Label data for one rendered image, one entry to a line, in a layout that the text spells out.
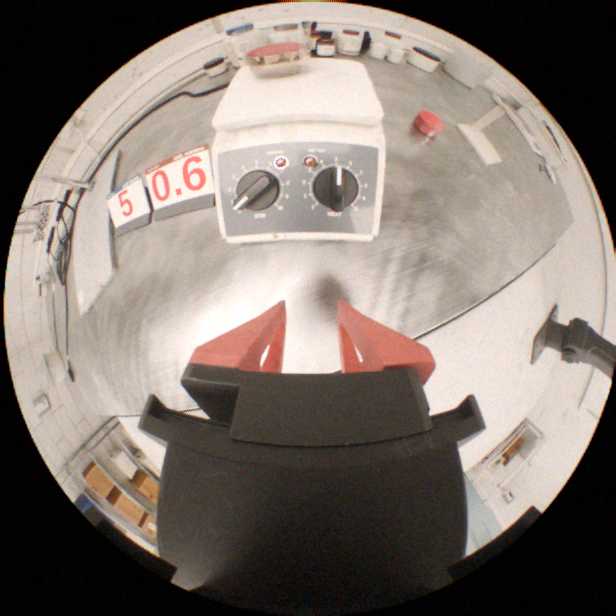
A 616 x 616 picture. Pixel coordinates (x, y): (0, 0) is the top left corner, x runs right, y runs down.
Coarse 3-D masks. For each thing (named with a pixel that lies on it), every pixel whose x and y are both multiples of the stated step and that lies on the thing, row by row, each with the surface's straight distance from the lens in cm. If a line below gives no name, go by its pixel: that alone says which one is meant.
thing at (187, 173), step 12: (192, 156) 23; (204, 156) 22; (168, 168) 25; (180, 168) 24; (192, 168) 23; (204, 168) 22; (156, 180) 26; (168, 180) 25; (180, 180) 24; (192, 180) 23; (204, 180) 23; (156, 192) 27; (168, 192) 25; (180, 192) 25; (192, 192) 24; (156, 204) 27
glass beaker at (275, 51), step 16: (304, 16) 20; (240, 32) 20; (256, 32) 16; (272, 32) 16; (288, 32) 17; (304, 32) 17; (240, 48) 19; (256, 48) 17; (272, 48) 17; (288, 48) 17; (304, 48) 18; (256, 64) 18; (272, 64) 18; (288, 64) 18; (304, 64) 19; (256, 80) 20; (272, 80) 19
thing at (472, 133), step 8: (504, 104) 38; (496, 112) 39; (504, 112) 39; (512, 112) 39; (480, 120) 40; (488, 120) 39; (464, 128) 40; (472, 128) 41; (480, 128) 41; (472, 136) 40; (480, 136) 43; (472, 144) 38; (480, 144) 40; (488, 144) 44; (480, 152) 38; (488, 152) 41; (496, 152) 45; (488, 160) 39; (496, 160) 42
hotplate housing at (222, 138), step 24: (312, 120) 16; (216, 144) 17; (240, 144) 16; (360, 144) 16; (384, 144) 17; (216, 168) 17; (384, 168) 17; (216, 192) 17; (240, 240) 18; (264, 240) 18; (360, 240) 18
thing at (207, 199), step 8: (208, 144) 22; (208, 152) 22; (208, 160) 22; (208, 168) 22; (200, 192) 23; (208, 192) 23; (152, 200) 28; (168, 200) 26; (176, 200) 25; (184, 200) 25; (192, 200) 24; (200, 200) 23; (208, 200) 23; (160, 208) 27; (168, 208) 26; (176, 208) 25; (184, 208) 24; (192, 208) 23; (200, 208) 23; (160, 216) 26; (168, 216) 26
